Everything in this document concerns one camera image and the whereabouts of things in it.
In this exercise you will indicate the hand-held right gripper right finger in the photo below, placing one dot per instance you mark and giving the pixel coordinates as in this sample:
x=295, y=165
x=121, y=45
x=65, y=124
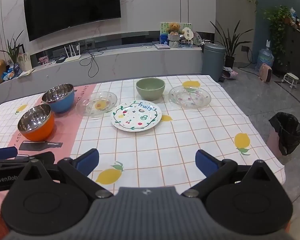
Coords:
x=205, y=162

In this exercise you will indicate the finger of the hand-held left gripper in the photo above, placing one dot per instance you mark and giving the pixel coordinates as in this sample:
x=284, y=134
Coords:
x=47, y=158
x=5, y=152

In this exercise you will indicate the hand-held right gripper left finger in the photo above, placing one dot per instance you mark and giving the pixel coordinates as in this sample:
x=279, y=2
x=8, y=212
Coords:
x=88, y=160

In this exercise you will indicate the orange steel-lined bowl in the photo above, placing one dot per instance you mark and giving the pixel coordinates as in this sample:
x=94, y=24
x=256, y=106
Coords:
x=40, y=132

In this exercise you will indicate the blue steel-lined bowl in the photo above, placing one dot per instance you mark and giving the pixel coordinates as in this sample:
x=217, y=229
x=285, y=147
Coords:
x=62, y=105

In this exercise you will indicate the clear glass flower-print plate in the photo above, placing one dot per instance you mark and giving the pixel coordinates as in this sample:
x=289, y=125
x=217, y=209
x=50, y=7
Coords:
x=190, y=97
x=90, y=105

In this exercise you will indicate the white fruit-painted plate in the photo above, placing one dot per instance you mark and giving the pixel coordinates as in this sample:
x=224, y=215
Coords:
x=136, y=116

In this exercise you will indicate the green ceramic bowl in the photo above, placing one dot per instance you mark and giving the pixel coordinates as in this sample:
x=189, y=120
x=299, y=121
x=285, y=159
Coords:
x=150, y=93

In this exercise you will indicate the checked lemon-print tablecloth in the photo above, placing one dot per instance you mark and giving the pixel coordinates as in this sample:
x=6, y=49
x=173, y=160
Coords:
x=165, y=142

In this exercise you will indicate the pink waste bin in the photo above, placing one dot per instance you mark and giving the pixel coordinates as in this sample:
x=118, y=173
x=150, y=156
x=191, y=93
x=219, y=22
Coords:
x=273, y=142

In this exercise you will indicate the blue snack packet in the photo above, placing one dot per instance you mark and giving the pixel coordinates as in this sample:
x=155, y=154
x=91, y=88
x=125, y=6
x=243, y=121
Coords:
x=10, y=75

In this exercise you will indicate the pale paper booklet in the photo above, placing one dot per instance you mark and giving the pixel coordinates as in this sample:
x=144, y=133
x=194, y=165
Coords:
x=26, y=73

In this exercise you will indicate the plant in blue vase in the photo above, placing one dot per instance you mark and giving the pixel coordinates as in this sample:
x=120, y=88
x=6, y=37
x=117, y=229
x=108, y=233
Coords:
x=17, y=68

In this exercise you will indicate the white printed box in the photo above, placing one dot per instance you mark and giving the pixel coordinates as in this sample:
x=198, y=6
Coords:
x=25, y=61

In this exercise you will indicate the small black box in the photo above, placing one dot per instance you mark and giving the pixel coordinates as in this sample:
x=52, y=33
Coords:
x=60, y=60

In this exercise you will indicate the grey lidded trash can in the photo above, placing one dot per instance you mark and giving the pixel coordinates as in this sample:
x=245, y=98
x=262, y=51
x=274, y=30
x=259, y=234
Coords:
x=213, y=62

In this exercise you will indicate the long-leaf potted plant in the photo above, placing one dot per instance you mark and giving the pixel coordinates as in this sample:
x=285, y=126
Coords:
x=229, y=62

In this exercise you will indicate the white router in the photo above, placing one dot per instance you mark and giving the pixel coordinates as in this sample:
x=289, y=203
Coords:
x=73, y=58

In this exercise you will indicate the pink space heater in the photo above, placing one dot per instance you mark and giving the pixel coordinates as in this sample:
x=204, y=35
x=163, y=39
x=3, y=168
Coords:
x=265, y=72

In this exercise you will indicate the grey marble television console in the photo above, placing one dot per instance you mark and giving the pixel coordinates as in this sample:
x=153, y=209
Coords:
x=140, y=62

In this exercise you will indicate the blue water jug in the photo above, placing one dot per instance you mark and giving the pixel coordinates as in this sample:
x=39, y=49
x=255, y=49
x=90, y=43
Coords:
x=265, y=57

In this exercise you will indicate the small white stool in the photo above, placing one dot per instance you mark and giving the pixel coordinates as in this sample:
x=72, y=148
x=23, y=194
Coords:
x=291, y=76

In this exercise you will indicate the flat pale laptop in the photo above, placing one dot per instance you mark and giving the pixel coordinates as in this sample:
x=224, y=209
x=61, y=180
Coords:
x=162, y=46

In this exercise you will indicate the patterned round fan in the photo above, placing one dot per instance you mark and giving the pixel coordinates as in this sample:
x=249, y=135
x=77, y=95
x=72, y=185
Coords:
x=197, y=38

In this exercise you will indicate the teddy bear in pot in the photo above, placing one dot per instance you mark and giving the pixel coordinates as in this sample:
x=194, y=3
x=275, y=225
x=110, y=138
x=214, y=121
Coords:
x=174, y=41

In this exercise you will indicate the white round hand fan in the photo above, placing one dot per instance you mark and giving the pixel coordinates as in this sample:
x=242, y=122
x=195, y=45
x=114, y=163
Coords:
x=187, y=33

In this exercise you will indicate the brown teddy bear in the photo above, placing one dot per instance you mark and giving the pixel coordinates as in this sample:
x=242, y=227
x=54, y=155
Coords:
x=174, y=27

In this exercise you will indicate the green painted picture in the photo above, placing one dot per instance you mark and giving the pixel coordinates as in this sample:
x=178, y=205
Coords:
x=163, y=28

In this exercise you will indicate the dark tall cabinet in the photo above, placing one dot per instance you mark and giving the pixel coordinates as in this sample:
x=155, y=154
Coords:
x=297, y=50

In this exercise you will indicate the green ivy plant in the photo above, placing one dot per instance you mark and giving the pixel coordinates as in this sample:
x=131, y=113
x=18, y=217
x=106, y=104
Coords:
x=277, y=17

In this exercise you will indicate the pink picture frame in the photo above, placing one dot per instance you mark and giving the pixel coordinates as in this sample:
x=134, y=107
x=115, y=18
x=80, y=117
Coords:
x=43, y=60

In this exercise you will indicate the wall socket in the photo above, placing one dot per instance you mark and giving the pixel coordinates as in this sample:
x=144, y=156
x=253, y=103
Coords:
x=245, y=48

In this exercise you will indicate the black wall television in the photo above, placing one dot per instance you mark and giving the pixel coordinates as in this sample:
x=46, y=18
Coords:
x=72, y=5

